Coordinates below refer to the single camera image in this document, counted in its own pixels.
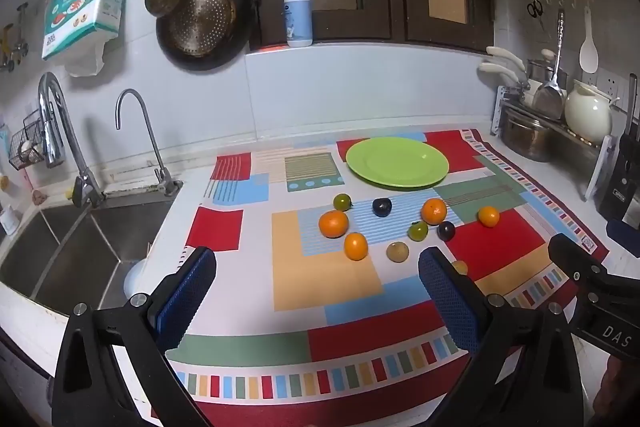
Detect black knife block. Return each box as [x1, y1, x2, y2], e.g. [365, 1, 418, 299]
[598, 74, 640, 221]

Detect large steel pot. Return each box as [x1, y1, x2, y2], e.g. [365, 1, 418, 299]
[501, 111, 556, 163]

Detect green plate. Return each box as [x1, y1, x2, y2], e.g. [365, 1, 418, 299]
[345, 137, 450, 188]

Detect white and blue pump bottle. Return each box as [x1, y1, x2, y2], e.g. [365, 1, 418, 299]
[284, 0, 314, 48]

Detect large chrome faucet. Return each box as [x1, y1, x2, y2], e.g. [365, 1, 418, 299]
[38, 73, 106, 208]

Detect golden perforated strainer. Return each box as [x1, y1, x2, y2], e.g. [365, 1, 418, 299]
[166, 0, 237, 58]

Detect white ceramic jar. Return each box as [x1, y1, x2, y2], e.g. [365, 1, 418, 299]
[564, 80, 621, 146]

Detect metal spatula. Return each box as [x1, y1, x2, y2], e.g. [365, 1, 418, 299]
[531, 9, 566, 120]

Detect small yellow-orange tangerine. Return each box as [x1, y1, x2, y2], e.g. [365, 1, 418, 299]
[477, 205, 501, 228]

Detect white paper towel sheet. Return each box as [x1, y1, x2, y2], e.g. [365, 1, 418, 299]
[65, 38, 109, 77]

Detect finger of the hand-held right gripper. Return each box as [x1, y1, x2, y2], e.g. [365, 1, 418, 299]
[548, 234, 640, 308]
[606, 219, 640, 244]

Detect thin gooseneck faucet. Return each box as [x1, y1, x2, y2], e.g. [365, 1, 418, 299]
[115, 89, 184, 197]

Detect white rice spoon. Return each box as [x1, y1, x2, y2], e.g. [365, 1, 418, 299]
[579, 6, 600, 74]

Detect white wall socket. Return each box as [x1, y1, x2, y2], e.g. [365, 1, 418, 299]
[585, 69, 631, 108]

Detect metal dish rack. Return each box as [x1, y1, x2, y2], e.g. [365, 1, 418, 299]
[491, 84, 619, 203]

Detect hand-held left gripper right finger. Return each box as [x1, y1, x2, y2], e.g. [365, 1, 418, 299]
[418, 246, 586, 427]

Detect small orange tangerine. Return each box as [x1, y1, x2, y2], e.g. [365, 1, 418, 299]
[344, 232, 369, 262]

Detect mandarin orange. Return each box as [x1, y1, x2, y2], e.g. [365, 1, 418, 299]
[318, 210, 350, 239]

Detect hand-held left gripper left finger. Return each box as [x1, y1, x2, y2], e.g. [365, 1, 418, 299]
[51, 246, 218, 427]

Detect pale blue bowl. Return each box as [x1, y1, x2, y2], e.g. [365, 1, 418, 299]
[123, 258, 151, 298]

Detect teal paper towel box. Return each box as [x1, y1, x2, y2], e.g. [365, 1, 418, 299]
[41, 0, 129, 62]

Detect small steel pot with lid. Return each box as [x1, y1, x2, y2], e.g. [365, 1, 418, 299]
[527, 58, 569, 90]

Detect black wire basket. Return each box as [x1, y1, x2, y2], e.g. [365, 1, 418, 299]
[8, 110, 66, 170]

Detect stainless steel sink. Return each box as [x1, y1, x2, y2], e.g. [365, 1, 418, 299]
[0, 196, 177, 319]

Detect large orange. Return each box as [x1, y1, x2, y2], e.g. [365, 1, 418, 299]
[421, 198, 448, 225]

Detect colourful patterned table mat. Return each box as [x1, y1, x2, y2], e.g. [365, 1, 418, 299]
[165, 128, 611, 427]

